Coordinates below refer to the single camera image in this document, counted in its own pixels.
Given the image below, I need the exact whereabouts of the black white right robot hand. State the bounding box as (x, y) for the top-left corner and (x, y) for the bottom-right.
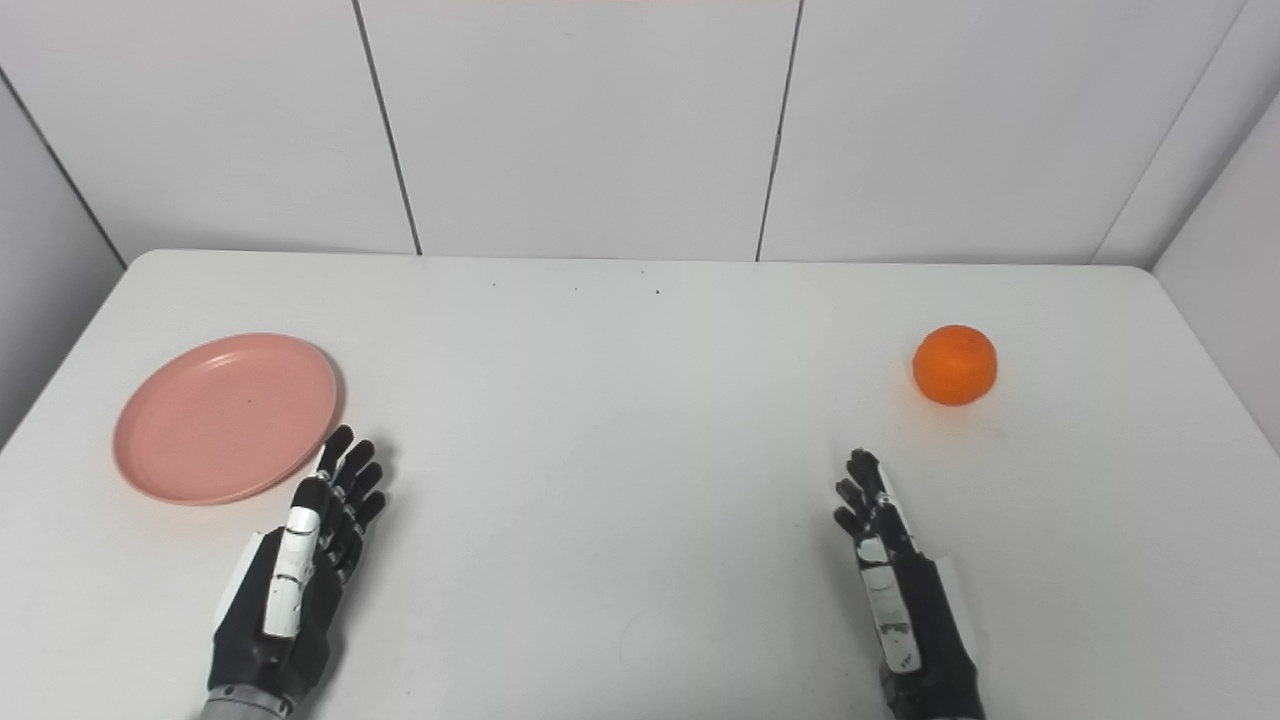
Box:
(833, 448), (986, 720)

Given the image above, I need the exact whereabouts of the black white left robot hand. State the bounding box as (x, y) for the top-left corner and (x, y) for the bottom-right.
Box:
(205, 425), (388, 716)

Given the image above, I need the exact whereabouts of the pink round plate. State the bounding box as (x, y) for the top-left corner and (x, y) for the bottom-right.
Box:
(112, 333), (341, 506)

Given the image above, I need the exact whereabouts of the orange fruit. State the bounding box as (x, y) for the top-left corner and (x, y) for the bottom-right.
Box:
(912, 325), (999, 407)

